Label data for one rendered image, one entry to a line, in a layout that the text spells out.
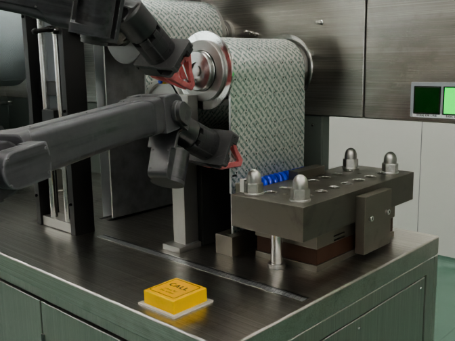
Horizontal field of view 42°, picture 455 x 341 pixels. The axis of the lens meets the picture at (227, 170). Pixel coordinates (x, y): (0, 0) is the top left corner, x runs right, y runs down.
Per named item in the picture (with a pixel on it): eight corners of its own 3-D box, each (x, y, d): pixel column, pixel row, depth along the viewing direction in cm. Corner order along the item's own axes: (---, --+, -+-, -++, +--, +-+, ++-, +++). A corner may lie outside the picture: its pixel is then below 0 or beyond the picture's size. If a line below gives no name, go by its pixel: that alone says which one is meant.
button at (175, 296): (143, 304, 92) (143, 289, 91) (177, 290, 97) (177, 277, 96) (174, 316, 87) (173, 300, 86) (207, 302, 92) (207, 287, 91)
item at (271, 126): (229, 193, 113) (228, 96, 110) (301, 175, 130) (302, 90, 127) (231, 193, 113) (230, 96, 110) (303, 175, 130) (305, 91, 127)
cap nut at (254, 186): (240, 193, 107) (240, 169, 107) (252, 190, 110) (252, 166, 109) (255, 196, 105) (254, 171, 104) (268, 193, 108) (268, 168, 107)
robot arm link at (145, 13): (120, 21, 94) (143, -5, 95) (98, 14, 98) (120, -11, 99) (145, 50, 98) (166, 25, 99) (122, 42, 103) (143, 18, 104)
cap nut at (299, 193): (285, 200, 102) (285, 174, 101) (297, 196, 104) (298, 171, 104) (302, 203, 99) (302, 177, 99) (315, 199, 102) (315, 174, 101)
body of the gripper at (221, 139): (229, 168, 104) (202, 155, 99) (188, 162, 111) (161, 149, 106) (240, 134, 105) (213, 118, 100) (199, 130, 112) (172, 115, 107)
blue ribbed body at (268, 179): (235, 197, 114) (235, 179, 113) (301, 180, 129) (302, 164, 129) (250, 200, 112) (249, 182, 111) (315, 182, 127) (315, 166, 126)
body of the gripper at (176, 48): (178, 75, 101) (154, 47, 96) (138, 71, 108) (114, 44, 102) (196, 46, 103) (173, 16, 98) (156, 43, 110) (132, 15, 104)
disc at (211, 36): (177, 106, 119) (177, 31, 116) (179, 106, 120) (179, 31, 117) (231, 112, 109) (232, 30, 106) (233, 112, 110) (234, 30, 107)
